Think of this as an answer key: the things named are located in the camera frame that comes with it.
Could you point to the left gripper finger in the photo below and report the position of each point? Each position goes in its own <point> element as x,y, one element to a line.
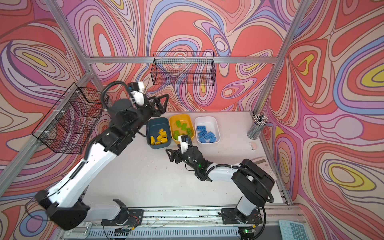
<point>161,104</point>
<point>154,101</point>

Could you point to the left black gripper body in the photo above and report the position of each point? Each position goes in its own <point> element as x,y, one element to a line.
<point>147,112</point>

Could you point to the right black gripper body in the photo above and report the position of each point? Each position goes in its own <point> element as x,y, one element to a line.
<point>180,158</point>

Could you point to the yellow long lego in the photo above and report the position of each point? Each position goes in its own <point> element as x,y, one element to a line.
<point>163,134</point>

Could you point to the green lego plate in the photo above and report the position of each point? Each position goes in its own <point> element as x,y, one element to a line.
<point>176,135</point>

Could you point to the green lego cluster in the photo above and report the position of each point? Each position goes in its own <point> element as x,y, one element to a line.
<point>184,127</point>

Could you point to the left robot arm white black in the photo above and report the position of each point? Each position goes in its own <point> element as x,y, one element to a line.
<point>63,202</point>

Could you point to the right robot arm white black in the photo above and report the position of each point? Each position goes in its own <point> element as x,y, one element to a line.
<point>253,182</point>

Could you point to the dark teal plastic bin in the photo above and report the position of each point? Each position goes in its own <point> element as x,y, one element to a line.
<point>158,133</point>

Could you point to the yellow plastic bin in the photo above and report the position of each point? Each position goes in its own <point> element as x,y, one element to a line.
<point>183,118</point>

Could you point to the white plastic bin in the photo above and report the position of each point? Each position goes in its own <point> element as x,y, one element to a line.
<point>211,126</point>

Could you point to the pink white calculator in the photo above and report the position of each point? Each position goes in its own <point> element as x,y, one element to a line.
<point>265,166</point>

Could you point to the cup of pens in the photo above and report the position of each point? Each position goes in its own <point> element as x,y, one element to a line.
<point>259,122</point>

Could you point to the teal calculator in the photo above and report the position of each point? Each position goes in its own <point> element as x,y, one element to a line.
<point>293,230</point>

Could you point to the back wall wire basket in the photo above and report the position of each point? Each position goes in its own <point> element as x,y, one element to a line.
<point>184,68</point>

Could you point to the wall wire basket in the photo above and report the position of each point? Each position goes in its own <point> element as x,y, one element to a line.
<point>67,127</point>
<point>184,68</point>

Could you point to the front aluminium rail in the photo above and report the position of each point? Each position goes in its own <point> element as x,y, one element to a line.
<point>171,223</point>

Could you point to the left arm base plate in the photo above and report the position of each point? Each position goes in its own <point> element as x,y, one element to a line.
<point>129,218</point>

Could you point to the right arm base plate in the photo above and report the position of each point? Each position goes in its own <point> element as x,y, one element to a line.
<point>232,216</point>

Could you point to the left wall wire basket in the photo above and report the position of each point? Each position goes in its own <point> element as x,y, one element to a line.
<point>67,127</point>

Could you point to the grey metal handle plate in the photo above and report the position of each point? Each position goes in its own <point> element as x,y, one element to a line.
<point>80,232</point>

